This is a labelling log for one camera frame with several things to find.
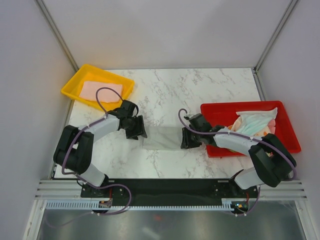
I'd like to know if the grey terry towel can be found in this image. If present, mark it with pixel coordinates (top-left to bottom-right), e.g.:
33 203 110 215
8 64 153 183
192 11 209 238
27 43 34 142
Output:
142 126 183 151

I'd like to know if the aluminium frame post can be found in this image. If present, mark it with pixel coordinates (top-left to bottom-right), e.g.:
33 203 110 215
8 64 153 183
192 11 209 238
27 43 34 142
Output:
252 0 300 75
34 0 80 72

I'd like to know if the red plastic tray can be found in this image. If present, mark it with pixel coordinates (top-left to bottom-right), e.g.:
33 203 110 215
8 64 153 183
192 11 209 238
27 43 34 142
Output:
200 100 301 154

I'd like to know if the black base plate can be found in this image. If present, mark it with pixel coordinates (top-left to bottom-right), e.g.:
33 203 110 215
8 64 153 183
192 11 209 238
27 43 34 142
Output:
80 178 258 206

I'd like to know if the aluminium frame post left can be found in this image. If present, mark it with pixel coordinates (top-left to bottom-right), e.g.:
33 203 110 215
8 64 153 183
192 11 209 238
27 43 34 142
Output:
34 0 80 72

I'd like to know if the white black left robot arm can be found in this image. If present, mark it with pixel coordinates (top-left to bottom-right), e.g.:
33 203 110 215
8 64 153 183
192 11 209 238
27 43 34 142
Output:
53 100 148 197

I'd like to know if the light blue white towel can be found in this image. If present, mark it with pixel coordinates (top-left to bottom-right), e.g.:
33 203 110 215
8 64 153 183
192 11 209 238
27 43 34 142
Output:
235 107 278 137

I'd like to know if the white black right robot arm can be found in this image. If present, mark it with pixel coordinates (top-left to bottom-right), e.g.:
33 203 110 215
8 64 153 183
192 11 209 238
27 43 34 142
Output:
179 113 297 197

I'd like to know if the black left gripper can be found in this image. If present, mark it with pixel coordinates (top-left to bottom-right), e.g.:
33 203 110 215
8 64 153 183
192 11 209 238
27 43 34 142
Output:
122 115 147 141

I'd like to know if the aluminium frame post right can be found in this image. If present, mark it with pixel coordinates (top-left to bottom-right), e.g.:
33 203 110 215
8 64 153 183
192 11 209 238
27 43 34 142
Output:
252 0 300 75

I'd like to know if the white slotted cable duct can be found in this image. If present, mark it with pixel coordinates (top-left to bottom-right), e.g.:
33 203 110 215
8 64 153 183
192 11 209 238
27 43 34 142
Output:
45 199 240 211

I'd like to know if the orange patterned towel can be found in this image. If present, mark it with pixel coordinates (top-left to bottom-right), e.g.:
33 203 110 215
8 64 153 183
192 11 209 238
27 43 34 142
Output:
227 116 276 137

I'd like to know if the yellow plastic tray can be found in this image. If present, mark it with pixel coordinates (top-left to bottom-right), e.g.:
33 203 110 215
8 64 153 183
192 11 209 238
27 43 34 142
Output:
61 64 135 110

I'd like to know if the pink waffle towel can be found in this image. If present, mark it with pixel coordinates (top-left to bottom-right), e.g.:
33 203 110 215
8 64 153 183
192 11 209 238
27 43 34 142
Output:
79 81 123 103

